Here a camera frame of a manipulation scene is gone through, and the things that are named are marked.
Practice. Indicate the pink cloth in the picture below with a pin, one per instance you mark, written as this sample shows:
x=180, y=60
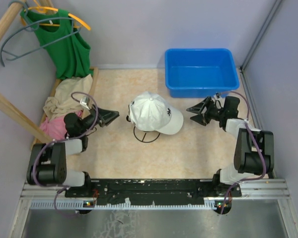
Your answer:
x=54, y=126

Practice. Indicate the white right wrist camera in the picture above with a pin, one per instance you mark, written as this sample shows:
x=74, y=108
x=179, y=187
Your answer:
x=218, y=96

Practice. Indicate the white cap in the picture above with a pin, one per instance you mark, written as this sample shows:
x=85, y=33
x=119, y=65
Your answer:
x=150, y=112

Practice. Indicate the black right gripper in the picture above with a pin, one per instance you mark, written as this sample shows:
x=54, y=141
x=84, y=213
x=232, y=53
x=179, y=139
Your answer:
x=202, y=118

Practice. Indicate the yellow clothes hanger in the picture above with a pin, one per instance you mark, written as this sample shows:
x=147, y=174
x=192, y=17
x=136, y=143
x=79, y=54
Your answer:
x=46, y=7

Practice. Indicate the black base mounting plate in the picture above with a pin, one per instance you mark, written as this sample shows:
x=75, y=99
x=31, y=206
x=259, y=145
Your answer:
x=149, y=191

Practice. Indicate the black wire hat stand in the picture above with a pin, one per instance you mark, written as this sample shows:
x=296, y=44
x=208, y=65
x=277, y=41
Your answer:
x=145, y=136

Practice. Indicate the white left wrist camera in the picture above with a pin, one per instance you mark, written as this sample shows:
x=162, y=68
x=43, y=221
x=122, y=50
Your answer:
x=86, y=103

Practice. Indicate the wooden tray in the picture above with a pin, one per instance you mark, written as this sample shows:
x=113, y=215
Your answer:
x=91, y=92

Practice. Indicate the blue plastic bin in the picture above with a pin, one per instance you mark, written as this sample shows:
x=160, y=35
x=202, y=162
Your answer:
x=199, y=73

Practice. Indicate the grey blue clothes hanger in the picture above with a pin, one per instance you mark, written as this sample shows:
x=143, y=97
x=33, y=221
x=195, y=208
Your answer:
x=21, y=42

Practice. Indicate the beige cloth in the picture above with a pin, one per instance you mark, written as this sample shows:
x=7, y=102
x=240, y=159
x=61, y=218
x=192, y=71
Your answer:
x=62, y=103

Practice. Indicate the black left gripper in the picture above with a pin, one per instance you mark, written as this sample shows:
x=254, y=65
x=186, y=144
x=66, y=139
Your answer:
x=105, y=116

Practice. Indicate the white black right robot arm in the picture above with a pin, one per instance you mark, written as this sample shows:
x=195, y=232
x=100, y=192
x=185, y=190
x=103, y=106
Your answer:
x=254, y=151

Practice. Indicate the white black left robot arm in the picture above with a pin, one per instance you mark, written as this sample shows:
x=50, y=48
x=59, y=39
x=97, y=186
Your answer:
x=48, y=162

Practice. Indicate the wooden clothes rack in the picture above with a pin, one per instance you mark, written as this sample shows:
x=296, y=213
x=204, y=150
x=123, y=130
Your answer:
x=26, y=83

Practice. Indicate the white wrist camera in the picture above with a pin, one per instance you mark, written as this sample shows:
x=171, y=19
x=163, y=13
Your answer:
x=218, y=96
x=86, y=103

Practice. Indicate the aluminium frame rail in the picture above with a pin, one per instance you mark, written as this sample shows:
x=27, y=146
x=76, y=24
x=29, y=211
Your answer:
x=53, y=197

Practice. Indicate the green tank top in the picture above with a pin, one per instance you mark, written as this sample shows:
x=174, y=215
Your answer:
x=64, y=44

